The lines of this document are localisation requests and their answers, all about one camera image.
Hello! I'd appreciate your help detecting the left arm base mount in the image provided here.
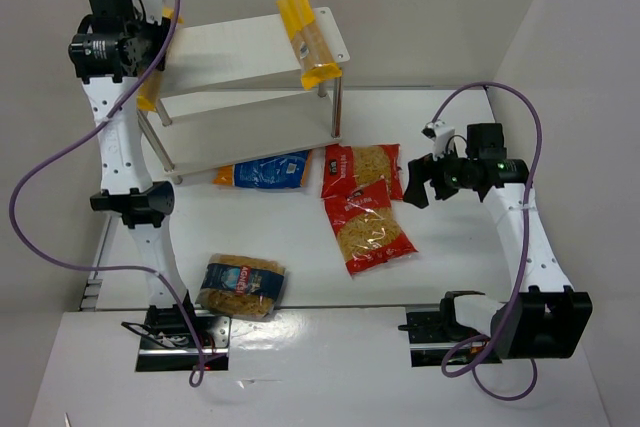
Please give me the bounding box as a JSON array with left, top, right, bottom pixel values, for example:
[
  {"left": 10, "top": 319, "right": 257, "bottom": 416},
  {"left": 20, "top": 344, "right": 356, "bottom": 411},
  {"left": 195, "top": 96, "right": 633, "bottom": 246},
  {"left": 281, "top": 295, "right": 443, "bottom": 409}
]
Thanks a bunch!
[{"left": 121, "top": 308, "right": 232, "bottom": 372}]

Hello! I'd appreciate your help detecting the white two-tier shelf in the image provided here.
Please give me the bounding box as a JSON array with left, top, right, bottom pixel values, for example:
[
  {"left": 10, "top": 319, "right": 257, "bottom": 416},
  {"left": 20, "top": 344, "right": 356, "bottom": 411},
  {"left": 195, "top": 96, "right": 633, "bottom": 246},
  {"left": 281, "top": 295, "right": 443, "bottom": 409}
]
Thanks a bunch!
[{"left": 140, "top": 14, "right": 343, "bottom": 183}]

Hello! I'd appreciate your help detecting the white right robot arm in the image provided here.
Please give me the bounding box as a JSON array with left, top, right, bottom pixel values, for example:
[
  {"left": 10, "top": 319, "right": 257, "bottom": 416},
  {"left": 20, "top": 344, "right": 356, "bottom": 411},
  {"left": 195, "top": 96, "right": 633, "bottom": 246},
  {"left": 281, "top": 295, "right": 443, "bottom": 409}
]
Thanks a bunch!
[{"left": 403, "top": 120, "right": 593, "bottom": 359}]

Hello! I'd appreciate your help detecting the blue and orange pasta bag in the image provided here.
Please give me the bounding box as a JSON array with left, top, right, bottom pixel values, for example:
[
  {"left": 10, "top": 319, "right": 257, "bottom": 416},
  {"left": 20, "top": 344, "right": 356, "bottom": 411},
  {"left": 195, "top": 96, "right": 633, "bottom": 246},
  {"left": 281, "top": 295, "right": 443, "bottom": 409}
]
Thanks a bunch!
[{"left": 212, "top": 149, "right": 313, "bottom": 190}]

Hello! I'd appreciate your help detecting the red macaroni bag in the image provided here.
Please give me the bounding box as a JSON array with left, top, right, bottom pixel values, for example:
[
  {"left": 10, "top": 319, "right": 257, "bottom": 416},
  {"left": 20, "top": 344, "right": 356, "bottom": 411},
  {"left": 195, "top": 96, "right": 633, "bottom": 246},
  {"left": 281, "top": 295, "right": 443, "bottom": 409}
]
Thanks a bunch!
[
  {"left": 324, "top": 179, "right": 417, "bottom": 276},
  {"left": 321, "top": 144, "right": 403, "bottom": 200}
]

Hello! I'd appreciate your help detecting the blue Agnesi pasta bag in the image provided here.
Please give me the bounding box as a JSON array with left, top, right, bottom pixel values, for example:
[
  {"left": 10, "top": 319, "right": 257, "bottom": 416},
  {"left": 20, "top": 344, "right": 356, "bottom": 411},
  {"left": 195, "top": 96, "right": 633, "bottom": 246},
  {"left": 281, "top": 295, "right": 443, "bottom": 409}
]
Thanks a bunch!
[{"left": 196, "top": 254, "right": 286, "bottom": 320}]

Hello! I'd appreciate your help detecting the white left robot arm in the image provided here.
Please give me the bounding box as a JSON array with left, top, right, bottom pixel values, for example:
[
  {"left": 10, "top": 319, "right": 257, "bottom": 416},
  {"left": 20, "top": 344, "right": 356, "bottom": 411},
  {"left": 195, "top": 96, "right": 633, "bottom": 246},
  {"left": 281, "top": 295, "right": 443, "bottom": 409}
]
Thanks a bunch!
[{"left": 68, "top": 0, "right": 195, "bottom": 335}]

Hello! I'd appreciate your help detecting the red macaroni bag front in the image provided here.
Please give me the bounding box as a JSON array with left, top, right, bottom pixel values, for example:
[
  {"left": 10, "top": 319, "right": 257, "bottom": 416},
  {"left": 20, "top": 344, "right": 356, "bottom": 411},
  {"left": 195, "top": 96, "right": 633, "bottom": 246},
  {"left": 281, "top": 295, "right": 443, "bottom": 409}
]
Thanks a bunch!
[{"left": 324, "top": 179, "right": 417, "bottom": 276}]

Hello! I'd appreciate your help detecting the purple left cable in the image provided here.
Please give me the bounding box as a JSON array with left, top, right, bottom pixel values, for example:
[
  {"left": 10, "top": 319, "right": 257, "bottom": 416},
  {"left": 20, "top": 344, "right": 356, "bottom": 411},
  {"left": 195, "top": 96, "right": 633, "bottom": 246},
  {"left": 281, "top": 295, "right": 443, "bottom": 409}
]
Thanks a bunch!
[{"left": 8, "top": 0, "right": 224, "bottom": 388}]

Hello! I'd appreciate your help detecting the red macaroni bag rear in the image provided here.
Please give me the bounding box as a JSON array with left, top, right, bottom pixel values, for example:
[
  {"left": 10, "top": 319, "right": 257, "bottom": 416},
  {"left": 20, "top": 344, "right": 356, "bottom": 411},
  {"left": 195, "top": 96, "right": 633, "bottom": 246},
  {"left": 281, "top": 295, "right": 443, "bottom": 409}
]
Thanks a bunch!
[{"left": 321, "top": 144, "right": 403, "bottom": 200}]

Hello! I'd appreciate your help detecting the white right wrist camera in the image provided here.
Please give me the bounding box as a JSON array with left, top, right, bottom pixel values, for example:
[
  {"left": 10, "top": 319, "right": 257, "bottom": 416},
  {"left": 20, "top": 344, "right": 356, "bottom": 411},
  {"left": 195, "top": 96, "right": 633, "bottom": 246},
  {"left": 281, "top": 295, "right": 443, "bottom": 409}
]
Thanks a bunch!
[{"left": 422, "top": 120, "right": 455, "bottom": 160}]

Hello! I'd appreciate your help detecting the yellow spaghetti packet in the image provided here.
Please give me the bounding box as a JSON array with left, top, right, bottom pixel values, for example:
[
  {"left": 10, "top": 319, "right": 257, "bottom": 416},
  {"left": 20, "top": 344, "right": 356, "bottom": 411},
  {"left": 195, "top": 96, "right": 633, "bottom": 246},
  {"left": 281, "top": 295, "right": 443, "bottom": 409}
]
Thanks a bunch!
[
  {"left": 137, "top": 7, "right": 174, "bottom": 112},
  {"left": 276, "top": 0, "right": 342, "bottom": 90}
]

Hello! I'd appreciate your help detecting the yellow spaghetti packet on shelf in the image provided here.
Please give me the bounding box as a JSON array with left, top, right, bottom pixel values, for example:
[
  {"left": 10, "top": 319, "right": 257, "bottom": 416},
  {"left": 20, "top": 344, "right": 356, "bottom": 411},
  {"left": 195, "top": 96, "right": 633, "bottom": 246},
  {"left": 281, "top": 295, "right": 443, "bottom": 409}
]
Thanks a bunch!
[{"left": 276, "top": 0, "right": 342, "bottom": 90}]

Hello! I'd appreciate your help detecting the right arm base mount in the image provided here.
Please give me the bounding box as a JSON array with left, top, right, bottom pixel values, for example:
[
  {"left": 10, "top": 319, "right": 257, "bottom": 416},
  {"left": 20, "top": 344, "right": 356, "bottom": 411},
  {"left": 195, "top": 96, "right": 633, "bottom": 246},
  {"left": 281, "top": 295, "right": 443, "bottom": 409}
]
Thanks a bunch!
[{"left": 398, "top": 305, "right": 478, "bottom": 368}]

